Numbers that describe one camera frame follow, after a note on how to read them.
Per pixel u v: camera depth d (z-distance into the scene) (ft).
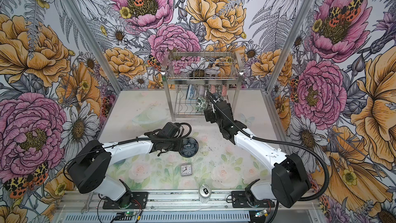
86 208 2.38
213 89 3.49
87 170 1.44
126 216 2.38
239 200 2.41
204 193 2.11
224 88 3.48
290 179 1.35
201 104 3.20
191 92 3.45
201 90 3.47
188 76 3.84
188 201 2.49
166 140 2.31
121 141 1.72
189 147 2.94
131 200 2.34
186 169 2.69
